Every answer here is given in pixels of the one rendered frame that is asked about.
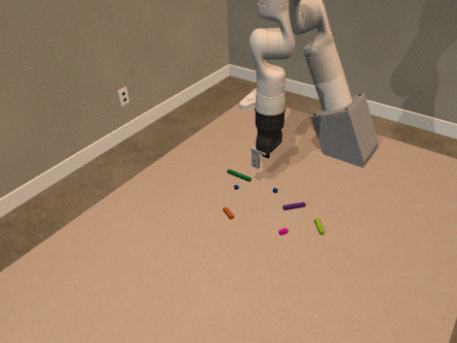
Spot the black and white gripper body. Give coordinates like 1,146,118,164
239,89,286,154

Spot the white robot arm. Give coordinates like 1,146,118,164
249,0,352,111

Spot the purple rod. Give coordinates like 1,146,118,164
283,203,305,210

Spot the orange rod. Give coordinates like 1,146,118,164
223,207,233,220

